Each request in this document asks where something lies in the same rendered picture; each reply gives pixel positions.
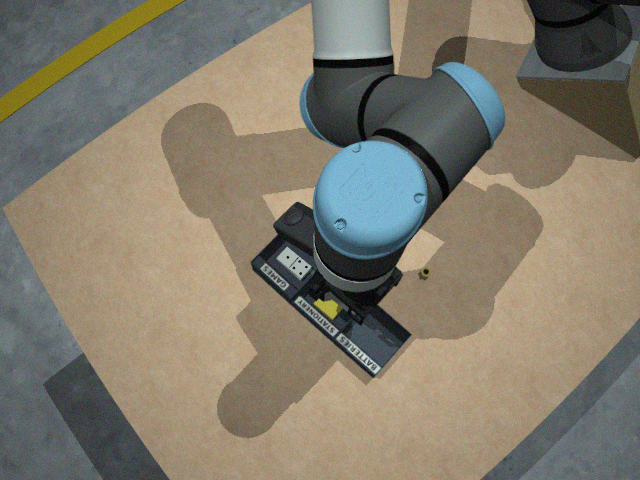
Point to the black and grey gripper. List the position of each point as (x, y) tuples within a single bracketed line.
[(365, 300)]

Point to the dark grey rack of bins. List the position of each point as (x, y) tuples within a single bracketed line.
[(378, 337)]

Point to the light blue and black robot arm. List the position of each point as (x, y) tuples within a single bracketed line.
[(372, 196)]

